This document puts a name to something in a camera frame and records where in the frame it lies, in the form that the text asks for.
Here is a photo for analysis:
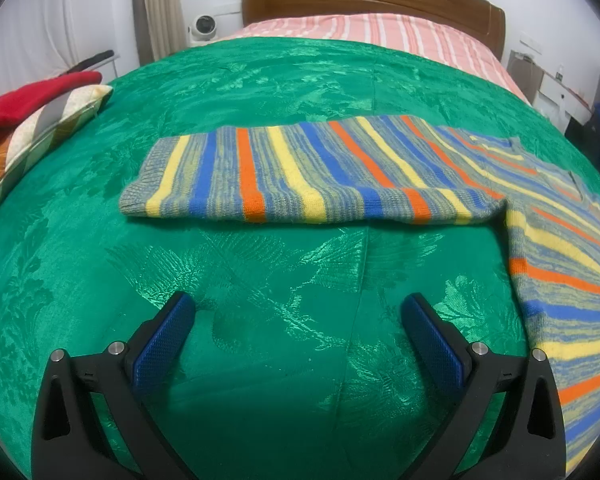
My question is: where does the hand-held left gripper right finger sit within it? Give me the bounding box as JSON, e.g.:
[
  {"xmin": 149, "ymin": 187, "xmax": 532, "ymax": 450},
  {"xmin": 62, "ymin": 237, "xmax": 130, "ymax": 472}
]
[{"xmin": 401, "ymin": 292, "xmax": 567, "ymax": 480}]

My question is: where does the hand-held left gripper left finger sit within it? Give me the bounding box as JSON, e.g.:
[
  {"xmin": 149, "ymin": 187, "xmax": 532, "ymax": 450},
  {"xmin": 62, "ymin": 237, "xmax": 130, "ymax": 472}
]
[{"xmin": 31, "ymin": 290, "xmax": 197, "ymax": 480}]

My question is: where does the pink striped bed sheet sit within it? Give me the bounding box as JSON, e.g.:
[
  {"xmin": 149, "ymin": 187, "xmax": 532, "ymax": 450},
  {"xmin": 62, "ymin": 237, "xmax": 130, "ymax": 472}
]
[{"xmin": 225, "ymin": 12, "xmax": 533, "ymax": 106}]

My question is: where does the black handle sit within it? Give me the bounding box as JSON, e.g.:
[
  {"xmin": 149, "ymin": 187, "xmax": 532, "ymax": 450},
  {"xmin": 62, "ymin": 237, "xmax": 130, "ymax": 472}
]
[{"xmin": 70, "ymin": 50, "xmax": 115, "ymax": 75}]

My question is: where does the small white round fan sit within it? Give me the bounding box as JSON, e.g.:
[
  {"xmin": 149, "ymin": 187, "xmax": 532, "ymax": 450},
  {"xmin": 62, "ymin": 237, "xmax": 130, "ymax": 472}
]
[{"xmin": 188, "ymin": 12, "xmax": 218, "ymax": 43}]

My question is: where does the green patterned blanket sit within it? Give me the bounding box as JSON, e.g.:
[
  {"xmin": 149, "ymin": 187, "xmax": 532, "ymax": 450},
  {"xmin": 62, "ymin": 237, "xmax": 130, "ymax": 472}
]
[{"xmin": 0, "ymin": 36, "xmax": 600, "ymax": 480}]

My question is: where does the red cloth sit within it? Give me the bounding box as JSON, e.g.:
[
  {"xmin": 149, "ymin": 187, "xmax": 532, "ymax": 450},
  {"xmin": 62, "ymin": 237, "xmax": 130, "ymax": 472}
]
[{"xmin": 0, "ymin": 71, "xmax": 103, "ymax": 151}]

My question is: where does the striped knit sweater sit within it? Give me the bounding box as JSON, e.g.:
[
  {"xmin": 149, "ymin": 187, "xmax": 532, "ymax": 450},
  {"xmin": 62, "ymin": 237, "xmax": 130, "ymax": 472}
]
[{"xmin": 119, "ymin": 115, "xmax": 600, "ymax": 476}]

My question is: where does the striped pillow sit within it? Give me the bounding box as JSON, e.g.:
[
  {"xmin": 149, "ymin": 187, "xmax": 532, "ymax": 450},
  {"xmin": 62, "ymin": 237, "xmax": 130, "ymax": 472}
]
[{"xmin": 0, "ymin": 84, "xmax": 114, "ymax": 233}]

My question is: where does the beige curtain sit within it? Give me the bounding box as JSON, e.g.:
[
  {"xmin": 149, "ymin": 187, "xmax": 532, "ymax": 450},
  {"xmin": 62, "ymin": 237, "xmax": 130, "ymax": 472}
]
[{"xmin": 139, "ymin": 0, "xmax": 186, "ymax": 66}]

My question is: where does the white desk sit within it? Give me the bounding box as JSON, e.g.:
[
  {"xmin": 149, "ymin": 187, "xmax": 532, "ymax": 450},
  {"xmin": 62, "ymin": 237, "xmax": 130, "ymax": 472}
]
[{"xmin": 537, "ymin": 67, "xmax": 596, "ymax": 126}]

